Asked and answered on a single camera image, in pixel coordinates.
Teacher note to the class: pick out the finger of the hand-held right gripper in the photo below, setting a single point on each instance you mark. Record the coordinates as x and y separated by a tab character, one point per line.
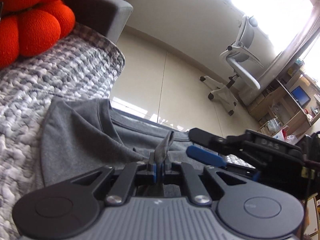
212	141
205	155

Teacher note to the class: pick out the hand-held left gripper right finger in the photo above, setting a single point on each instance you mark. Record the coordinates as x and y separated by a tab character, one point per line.
162	172

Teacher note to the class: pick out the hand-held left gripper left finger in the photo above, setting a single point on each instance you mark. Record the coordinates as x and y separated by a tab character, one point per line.
155	172

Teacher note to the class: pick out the gray t-shirt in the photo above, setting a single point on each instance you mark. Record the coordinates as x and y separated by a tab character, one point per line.
87	135

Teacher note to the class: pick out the white cardboard box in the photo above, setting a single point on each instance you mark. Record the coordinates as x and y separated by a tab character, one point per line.
280	135

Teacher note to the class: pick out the clear plastic bag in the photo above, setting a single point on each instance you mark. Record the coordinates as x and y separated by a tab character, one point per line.
273	126

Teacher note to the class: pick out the wooden desk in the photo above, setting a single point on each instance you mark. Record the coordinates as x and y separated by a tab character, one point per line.
282	105

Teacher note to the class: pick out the laptop with blue screen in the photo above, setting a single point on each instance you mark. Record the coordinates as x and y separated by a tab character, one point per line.
300	96

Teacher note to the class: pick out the white gray office chair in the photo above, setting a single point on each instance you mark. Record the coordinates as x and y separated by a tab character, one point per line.
245	67

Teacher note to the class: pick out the light gray curtain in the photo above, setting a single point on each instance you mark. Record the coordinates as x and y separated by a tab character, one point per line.
287	62

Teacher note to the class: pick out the gray white quilted blanket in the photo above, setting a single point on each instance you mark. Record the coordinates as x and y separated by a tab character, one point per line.
50	80

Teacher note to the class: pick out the dark gray sofa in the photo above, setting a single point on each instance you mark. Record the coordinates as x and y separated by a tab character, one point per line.
105	12

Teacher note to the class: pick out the orange flower cushion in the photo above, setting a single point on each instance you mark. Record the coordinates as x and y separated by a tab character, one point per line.
32	30

